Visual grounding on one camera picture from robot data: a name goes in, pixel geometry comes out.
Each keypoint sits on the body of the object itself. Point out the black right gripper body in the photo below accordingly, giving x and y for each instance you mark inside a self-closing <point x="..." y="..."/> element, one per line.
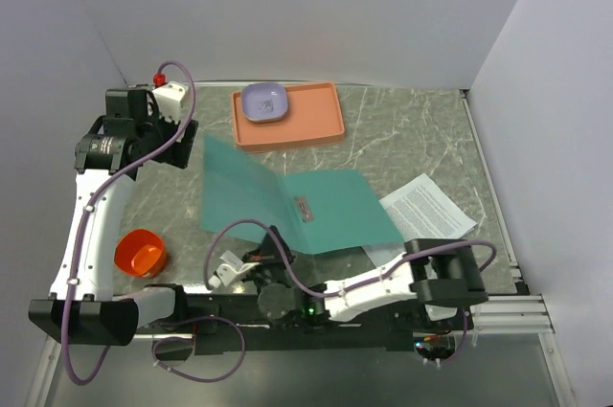
<point x="272" y="268"/>

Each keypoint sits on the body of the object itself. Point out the teal green file folder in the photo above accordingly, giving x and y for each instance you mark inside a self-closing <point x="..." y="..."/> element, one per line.
<point x="315" y="211"/>

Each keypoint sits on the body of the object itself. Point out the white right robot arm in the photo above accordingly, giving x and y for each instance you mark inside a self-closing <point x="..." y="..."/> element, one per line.
<point x="428" y="272"/>

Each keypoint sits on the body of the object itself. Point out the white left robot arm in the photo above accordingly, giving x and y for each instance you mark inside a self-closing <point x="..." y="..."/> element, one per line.
<point x="86" y="271"/>

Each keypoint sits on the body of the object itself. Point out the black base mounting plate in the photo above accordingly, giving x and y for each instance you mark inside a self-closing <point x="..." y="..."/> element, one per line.
<point x="219" y="322"/>

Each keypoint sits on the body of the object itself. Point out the orange plastic cup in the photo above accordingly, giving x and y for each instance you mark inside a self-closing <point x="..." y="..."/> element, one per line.
<point x="141" y="254"/>

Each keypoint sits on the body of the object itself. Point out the lavender square bowl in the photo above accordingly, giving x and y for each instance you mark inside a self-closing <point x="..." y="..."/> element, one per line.
<point x="264" y="102"/>

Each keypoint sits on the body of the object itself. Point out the white printed paper sheets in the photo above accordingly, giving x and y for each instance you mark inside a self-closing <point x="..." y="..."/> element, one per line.
<point x="420" y="209"/>

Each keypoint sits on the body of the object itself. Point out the salmon pink tray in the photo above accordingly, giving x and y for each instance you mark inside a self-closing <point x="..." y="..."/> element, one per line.
<point x="314" y="119"/>

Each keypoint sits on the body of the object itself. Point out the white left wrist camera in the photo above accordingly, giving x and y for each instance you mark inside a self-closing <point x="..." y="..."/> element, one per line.
<point x="171" y="99"/>

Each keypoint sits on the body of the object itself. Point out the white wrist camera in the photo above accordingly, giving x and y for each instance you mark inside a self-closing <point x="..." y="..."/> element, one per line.
<point x="171" y="99"/>
<point x="231" y="269"/>

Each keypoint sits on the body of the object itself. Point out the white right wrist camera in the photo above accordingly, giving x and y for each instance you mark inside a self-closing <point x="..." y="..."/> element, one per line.
<point x="231" y="269"/>

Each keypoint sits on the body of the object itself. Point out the aluminium frame rail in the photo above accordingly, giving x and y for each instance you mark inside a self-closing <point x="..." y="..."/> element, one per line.
<point x="512" y="313"/>

